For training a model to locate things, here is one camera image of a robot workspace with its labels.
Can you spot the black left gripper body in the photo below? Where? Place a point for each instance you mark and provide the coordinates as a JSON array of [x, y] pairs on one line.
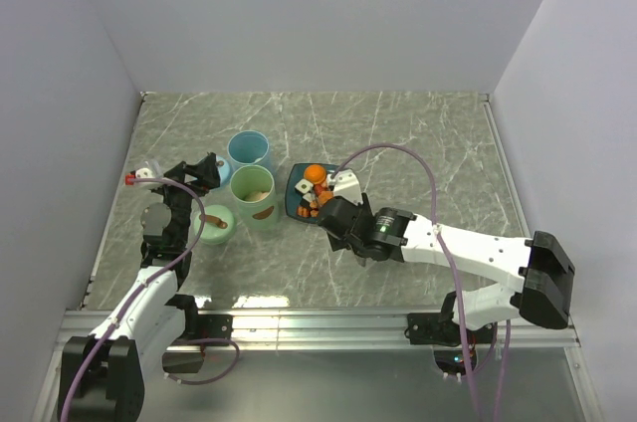
[[177, 198]]

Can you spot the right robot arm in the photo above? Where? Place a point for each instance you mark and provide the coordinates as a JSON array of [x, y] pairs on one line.
[[531, 278]]

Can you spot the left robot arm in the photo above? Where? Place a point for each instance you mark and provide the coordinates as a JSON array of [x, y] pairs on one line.
[[103, 373]]

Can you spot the aluminium rail frame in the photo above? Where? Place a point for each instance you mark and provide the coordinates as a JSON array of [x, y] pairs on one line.
[[319, 337]]

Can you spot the blue canister lid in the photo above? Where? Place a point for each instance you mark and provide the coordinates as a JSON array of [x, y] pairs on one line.
[[224, 169]]

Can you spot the sushi roll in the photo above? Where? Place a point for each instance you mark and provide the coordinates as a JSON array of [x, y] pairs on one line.
[[303, 186]]

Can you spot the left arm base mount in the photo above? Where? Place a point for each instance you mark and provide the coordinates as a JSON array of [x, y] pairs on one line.
[[202, 330]]

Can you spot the orange toy bun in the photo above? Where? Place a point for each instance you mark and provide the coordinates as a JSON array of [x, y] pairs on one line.
[[316, 174]]

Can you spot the white bun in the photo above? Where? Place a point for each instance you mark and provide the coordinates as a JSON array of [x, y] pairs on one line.
[[256, 196]]

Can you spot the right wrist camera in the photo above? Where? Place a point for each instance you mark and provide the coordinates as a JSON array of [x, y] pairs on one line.
[[345, 184]]

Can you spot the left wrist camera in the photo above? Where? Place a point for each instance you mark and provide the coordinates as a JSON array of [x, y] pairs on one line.
[[149, 171]]

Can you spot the blue cylindrical canister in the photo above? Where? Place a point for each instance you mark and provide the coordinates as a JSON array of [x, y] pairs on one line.
[[249, 147]]

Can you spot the red sausage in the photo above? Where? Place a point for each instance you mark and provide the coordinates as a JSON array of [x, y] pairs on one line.
[[306, 212]]

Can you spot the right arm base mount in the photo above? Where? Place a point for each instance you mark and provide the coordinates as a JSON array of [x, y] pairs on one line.
[[444, 337]]

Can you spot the green cylindrical canister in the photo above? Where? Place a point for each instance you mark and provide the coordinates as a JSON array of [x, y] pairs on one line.
[[253, 189]]

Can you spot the green canister lid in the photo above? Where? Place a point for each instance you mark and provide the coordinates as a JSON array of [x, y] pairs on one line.
[[219, 225]]

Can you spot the teal square plate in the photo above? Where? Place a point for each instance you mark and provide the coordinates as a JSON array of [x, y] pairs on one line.
[[293, 199]]

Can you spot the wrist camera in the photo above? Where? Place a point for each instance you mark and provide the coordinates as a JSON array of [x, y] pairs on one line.
[[345, 184], [149, 171]]

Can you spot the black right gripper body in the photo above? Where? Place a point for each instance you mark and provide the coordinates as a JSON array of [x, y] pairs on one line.
[[342, 243]]

